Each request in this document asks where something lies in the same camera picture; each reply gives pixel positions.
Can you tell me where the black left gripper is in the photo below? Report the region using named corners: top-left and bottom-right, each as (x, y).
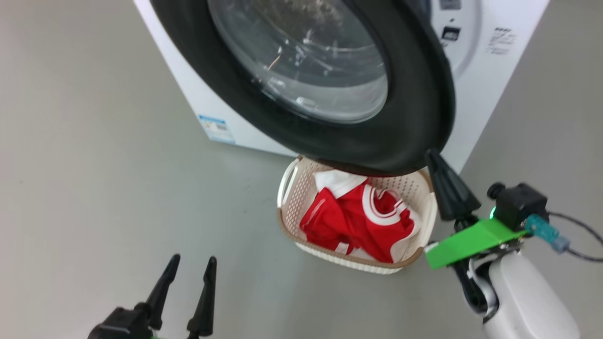
top-left (87, 254), bottom-right (218, 339)

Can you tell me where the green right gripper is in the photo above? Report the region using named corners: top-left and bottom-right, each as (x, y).
top-left (425, 149), bottom-right (527, 270)

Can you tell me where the black round glass washer door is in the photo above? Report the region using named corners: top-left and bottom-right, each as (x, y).
top-left (151, 0), bottom-right (456, 176)

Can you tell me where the red and white garment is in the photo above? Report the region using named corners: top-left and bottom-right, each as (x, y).
top-left (299, 169), bottom-right (421, 263)

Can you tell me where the white front-load washing machine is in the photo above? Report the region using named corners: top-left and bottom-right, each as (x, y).
top-left (133, 0), bottom-right (551, 175)

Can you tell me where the cream perforated basket brown rim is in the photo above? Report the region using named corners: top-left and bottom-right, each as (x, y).
top-left (277, 155), bottom-right (439, 275)

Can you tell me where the small printed text label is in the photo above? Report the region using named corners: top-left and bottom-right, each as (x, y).
top-left (488, 27), bottom-right (516, 55)

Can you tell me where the blue energy label sticker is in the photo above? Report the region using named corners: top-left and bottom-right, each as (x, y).
top-left (198, 114), bottom-right (236, 144)

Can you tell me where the teal cable connector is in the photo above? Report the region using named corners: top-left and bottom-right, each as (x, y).
top-left (525, 214), bottom-right (570, 253)

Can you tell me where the thin black cable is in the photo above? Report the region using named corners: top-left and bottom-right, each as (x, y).
top-left (549, 212), bottom-right (603, 263)

